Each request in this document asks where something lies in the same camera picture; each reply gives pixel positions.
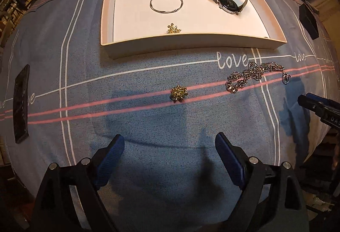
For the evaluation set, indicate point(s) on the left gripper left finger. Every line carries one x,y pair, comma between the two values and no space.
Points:
54,209

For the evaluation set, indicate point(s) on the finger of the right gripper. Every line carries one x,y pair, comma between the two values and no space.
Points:
325,101
328,115

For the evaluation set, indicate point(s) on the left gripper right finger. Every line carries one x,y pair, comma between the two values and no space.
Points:
271,198

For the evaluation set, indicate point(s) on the gold flower brooch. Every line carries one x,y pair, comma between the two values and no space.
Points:
173,29
178,94

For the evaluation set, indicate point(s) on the small black box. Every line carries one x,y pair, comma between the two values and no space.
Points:
307,19

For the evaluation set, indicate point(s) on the blue striped love bedsheet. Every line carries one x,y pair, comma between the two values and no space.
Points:
170,177

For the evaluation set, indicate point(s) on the black smartphone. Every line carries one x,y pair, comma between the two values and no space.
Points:
20,105

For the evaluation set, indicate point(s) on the pink shallow cardboard tray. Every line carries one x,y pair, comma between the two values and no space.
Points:
131,27

